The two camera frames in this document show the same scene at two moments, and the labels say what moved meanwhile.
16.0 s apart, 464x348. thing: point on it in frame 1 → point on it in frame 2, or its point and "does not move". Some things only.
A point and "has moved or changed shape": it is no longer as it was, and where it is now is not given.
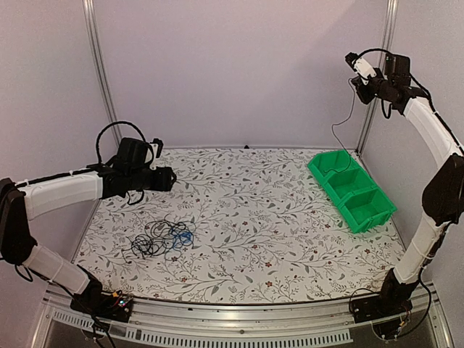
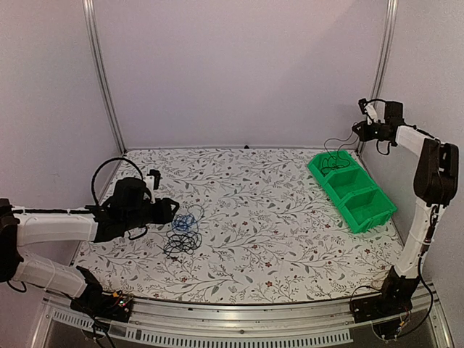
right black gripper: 365,96 → 364,135
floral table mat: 241,224 does not move
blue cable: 184,237 has moved or changed shape
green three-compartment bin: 359,200 does not move
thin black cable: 338,122 → 335,162
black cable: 154,241 has moved or changed shape
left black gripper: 164,183 → 164,214
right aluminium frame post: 388,19 does not move
